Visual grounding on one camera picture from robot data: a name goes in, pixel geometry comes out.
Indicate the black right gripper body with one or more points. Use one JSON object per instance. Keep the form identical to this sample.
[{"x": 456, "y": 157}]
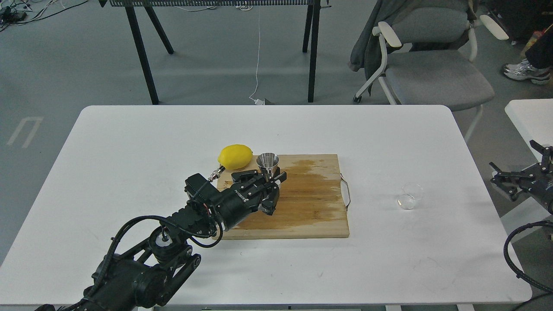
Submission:
[{"x": 538, "y": 185}]

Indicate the grey office chair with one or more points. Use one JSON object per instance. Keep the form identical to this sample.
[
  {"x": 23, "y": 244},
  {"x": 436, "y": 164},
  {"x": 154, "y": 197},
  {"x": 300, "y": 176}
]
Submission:
[{"x": 427, "y": 59}]

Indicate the steel double jigger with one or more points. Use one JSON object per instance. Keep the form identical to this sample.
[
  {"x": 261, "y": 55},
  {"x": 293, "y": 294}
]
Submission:
[{"x": 268, "y": 165}]

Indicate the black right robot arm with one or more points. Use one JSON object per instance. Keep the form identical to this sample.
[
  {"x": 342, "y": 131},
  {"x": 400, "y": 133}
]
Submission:
[{"x": 528, "y": 251}]

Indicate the dark grey hanging jacket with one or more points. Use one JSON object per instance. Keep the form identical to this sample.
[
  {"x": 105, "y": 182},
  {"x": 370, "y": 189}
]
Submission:
[{"x": 366, "y": 51}]

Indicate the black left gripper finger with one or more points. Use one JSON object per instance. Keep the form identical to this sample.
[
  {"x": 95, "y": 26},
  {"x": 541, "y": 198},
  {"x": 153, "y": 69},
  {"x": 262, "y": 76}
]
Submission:
[
  {"x": 271, "y": 192},
  {"x": 248, "y": 177}
]

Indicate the black metal table frame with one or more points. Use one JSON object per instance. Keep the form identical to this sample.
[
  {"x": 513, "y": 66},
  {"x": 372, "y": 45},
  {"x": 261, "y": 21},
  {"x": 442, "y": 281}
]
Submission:
[{"x": 211, "y": 35}]

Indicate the yellow lemon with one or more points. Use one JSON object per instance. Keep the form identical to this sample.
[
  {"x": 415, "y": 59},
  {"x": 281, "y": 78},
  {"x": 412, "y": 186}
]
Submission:
[{"x": 235, "y": 156}]

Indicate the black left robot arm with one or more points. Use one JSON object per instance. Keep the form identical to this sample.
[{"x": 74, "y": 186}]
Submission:
[{"x": 151, "y": 272}]

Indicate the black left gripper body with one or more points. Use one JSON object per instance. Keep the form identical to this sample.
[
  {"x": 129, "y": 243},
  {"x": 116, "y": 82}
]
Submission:
[{"x": 232, "y": 205}]

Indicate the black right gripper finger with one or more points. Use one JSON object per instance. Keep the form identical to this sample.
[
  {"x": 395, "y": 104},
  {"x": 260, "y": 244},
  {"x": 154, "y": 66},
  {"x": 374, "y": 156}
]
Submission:
[
  {"x": 512, "y": 183},
  {"x": 545, "y": 164}
]

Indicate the small clear glass cup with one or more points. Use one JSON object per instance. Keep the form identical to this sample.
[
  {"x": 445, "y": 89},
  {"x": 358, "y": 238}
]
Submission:
[{"x": 412, "y": 194}]

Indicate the wooden cutting board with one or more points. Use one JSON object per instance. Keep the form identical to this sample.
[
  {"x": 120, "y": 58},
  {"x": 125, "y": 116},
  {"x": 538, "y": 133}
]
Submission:
[{"x": 310, "y": 205}]

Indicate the white grey sneaker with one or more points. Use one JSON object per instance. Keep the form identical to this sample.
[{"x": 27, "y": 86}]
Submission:
[{"x": 525, "y": 71}]

